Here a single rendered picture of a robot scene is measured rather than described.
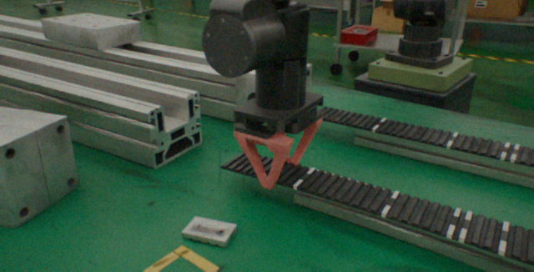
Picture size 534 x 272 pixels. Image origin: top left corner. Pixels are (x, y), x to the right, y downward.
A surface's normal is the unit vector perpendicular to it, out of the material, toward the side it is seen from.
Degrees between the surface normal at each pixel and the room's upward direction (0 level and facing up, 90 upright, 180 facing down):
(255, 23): 48
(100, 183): 0
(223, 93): 90
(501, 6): 90
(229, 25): 89
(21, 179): 90
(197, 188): 0
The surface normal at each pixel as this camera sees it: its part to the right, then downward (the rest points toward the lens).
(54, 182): 0.94, 0.13
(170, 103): -0.54, 0.32
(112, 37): 0.85, 0.21
